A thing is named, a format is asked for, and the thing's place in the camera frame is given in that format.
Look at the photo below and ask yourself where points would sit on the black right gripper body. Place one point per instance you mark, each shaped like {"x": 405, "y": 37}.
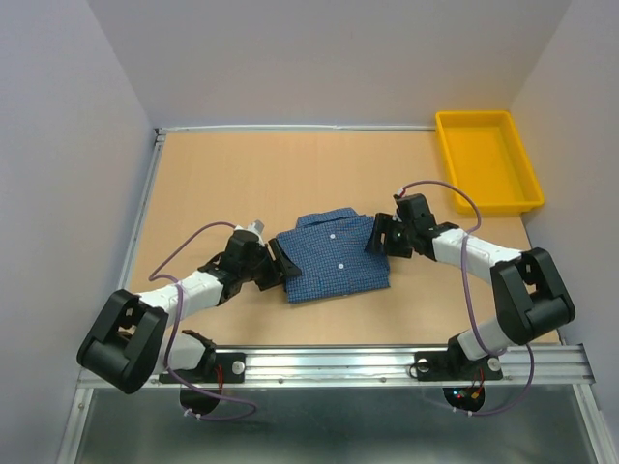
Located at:
{"x": 399, "y": 244}

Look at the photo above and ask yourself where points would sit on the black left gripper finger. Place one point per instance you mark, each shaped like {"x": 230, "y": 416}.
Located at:
{"x": 269, "y": 279}
{"x": 285, "y": 266}

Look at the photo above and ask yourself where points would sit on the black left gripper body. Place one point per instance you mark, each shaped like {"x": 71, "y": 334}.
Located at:
{"x": 261, "y": 262}

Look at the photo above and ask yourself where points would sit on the blue checked long sleeve shirt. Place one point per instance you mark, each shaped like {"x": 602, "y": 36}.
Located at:
{"x": 330, "y": 250}

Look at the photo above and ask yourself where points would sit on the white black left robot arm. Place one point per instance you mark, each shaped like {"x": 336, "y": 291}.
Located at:
{"x": 124, "y": 345}

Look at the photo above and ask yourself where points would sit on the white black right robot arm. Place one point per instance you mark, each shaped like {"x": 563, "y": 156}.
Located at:
{"x": 530, "y": 296}

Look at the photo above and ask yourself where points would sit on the yellow plastic bin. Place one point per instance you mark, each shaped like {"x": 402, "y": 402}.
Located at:
{"x": 484, "y": 157}

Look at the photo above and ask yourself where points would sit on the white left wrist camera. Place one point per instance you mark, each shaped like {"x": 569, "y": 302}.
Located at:
{"x": 256, "y": 228}

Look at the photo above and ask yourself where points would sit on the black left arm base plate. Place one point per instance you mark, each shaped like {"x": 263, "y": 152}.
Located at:
{"x": 227, "y": 368}

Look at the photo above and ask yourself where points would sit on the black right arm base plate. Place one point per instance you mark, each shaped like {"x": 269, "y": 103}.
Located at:
{"x": 439, "y": 366}

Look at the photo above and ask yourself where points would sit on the aluminium left side rail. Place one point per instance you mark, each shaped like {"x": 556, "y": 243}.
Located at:
{"x": 127, "y": 186}

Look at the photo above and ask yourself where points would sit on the aluminium rail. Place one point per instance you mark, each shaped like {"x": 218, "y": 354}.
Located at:
{"x": 387, "y": 366}
{"x": 293, "y": 128}
{"x": 127, "y": 186}

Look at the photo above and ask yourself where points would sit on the aluminium back rail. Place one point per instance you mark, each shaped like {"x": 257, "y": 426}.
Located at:
{"x": 293, "y": 128}

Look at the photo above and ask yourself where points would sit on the aluminium front rail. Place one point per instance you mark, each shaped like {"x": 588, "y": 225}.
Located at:
{"x": 387, "y": 366}

